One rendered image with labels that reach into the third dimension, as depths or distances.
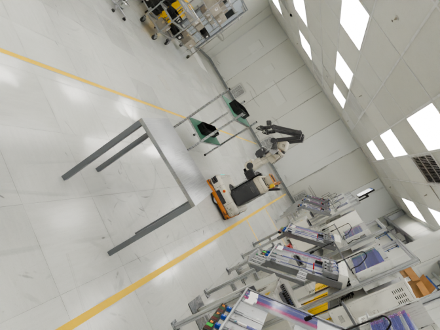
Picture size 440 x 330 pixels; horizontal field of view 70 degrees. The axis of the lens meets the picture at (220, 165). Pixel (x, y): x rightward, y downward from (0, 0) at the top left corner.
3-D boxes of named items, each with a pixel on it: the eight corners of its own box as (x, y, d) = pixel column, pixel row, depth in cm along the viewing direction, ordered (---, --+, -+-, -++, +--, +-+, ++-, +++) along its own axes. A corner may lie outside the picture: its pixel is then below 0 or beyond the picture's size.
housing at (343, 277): (336, 289, 284) (339, 274, 284) (334, 272, 331) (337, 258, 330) (345, 291, 282) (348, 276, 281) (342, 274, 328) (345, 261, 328)
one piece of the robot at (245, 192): (240, 208, 515) (285, 183, 493) (230, 211, 464) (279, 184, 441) (231, 190, 522) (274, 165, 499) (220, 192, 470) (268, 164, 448)
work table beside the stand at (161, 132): (97, 167, 276) (167, 118, 255) (139, 235, 276) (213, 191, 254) (61, 176, 233) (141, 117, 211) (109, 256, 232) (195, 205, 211)
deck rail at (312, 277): (264, 266, 304) (265, 259, 304) (264, 265, 306) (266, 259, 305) (341, 289, 281) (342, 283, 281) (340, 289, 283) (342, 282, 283)
